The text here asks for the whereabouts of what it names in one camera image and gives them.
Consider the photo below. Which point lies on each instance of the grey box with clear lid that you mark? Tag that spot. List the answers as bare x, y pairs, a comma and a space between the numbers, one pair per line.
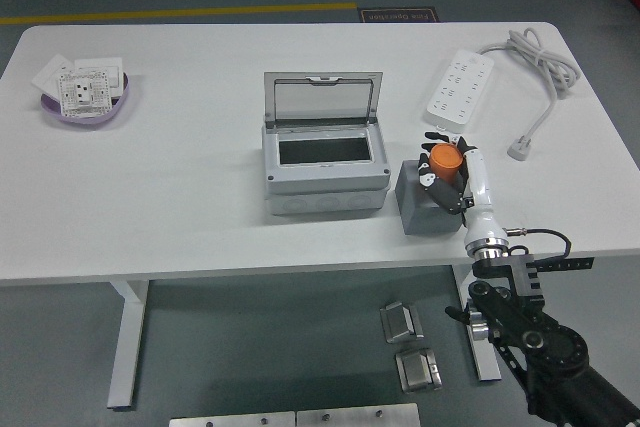
325, 182

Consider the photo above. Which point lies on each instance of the yellow floor tape line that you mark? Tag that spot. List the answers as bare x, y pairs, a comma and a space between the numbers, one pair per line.
200, 11

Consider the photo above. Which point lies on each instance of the small metal clamp block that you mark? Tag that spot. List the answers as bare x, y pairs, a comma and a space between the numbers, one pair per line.
400, 322
417, 369

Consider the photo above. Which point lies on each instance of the grey cube with round hole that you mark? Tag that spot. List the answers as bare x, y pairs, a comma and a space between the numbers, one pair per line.
415, 202

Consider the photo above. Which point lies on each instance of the purple bowl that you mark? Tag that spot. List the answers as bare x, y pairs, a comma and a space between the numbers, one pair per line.
107, 117

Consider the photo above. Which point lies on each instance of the orange cylinder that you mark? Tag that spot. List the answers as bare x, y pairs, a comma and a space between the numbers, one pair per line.
445, 159

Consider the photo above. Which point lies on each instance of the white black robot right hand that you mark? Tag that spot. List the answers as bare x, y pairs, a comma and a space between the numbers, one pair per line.
480, 182

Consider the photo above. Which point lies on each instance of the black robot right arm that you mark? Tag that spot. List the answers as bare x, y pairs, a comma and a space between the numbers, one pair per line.
550, 347

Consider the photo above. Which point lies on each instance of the white printed socket panel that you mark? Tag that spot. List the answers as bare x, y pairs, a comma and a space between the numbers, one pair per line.
82, 92

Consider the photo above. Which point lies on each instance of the white switch plate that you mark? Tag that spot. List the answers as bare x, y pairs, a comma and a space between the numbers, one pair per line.
47, 77
116, 72

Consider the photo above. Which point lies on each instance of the metal plate with screws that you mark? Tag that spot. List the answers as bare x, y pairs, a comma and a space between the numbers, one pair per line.
357, 416
230, 420

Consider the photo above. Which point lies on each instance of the black floor sign with lettering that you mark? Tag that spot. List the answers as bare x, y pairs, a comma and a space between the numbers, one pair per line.
398, 15

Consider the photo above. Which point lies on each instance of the black perforated bar under table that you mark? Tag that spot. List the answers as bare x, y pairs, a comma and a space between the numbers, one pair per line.
570, 264

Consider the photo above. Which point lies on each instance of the white power strip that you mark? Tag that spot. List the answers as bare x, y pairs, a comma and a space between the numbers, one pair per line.
457, 89

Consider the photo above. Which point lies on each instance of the white table leg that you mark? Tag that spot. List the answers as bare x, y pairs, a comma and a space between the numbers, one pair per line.
127, 337
487, 364

